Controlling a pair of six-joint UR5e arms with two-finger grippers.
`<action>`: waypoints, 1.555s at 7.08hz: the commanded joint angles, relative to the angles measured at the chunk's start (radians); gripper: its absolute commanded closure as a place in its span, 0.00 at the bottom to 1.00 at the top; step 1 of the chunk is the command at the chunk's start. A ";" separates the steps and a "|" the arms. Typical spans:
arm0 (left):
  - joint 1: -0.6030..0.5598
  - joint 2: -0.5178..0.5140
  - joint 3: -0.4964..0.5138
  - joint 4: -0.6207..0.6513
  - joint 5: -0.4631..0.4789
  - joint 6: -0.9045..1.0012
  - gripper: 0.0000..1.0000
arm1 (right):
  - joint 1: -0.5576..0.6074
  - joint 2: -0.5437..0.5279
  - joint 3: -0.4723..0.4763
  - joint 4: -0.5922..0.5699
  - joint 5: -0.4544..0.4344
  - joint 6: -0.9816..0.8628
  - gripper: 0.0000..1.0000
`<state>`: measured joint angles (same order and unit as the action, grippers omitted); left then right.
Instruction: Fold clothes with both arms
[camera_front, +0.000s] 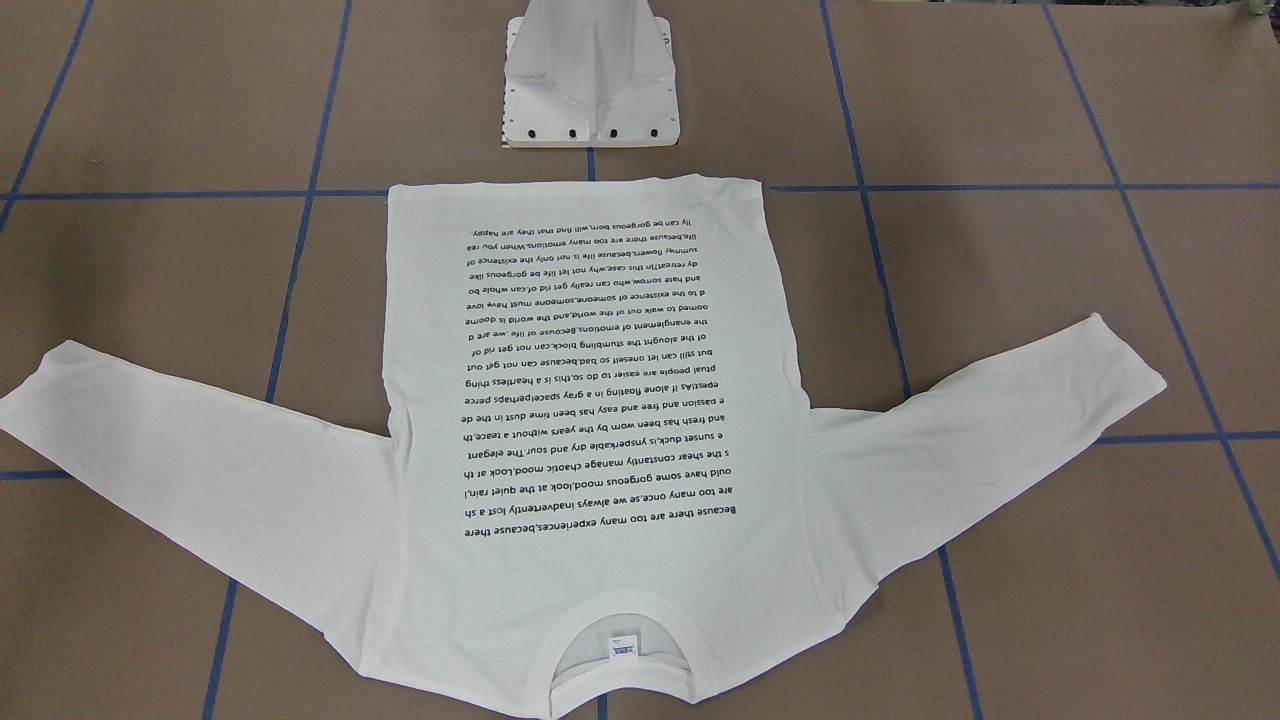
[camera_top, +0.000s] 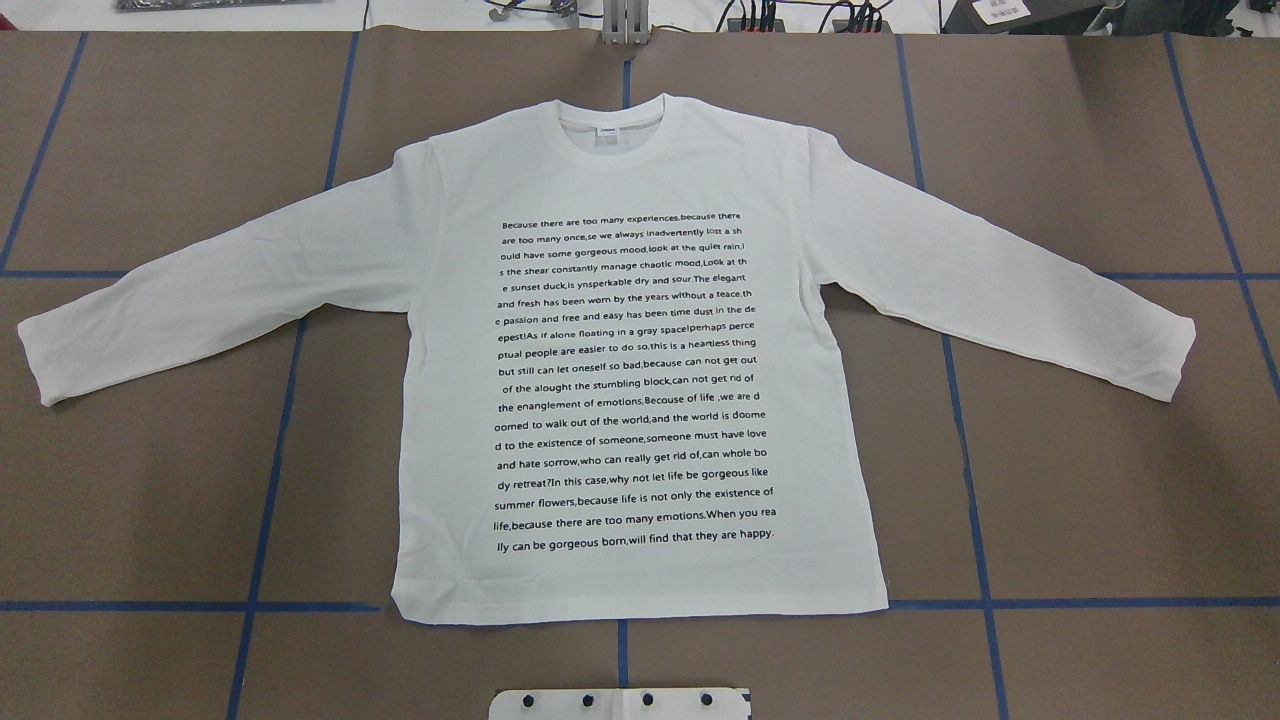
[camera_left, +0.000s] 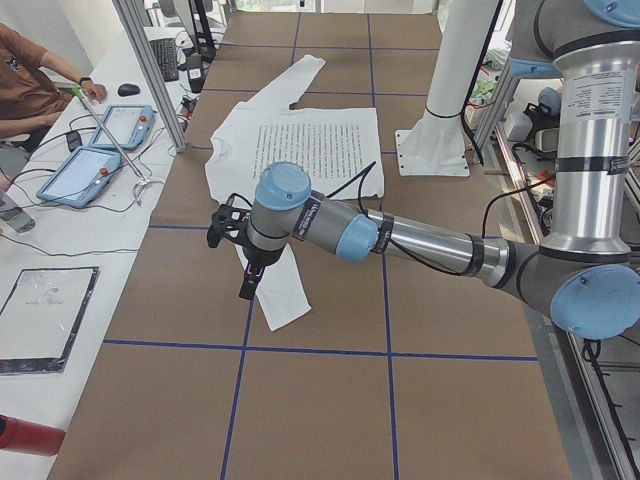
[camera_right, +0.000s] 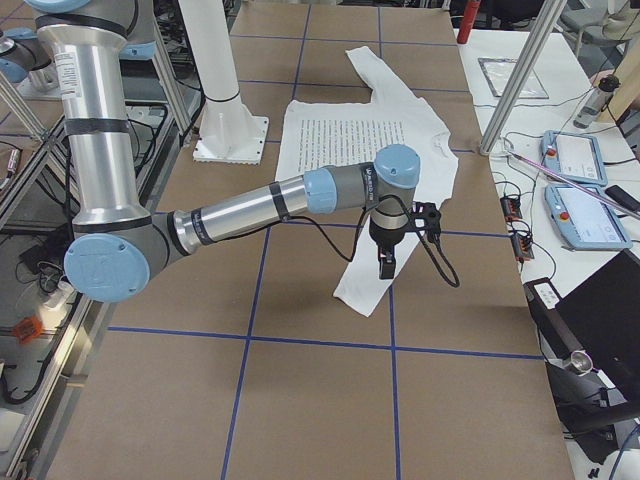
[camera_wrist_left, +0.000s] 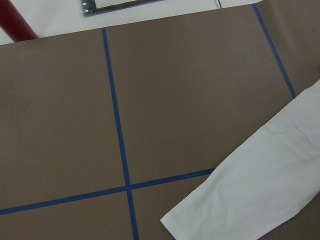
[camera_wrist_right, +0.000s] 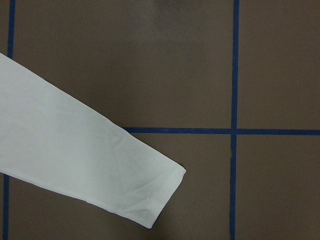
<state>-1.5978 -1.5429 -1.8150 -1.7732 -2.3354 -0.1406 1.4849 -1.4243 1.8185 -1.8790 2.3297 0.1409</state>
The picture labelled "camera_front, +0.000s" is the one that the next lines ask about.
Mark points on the white long-sleeve printed shirt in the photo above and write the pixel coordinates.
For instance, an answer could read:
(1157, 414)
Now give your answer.
(602, 469)

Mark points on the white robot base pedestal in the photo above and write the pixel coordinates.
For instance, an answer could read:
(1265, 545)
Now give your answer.
(589, 74)

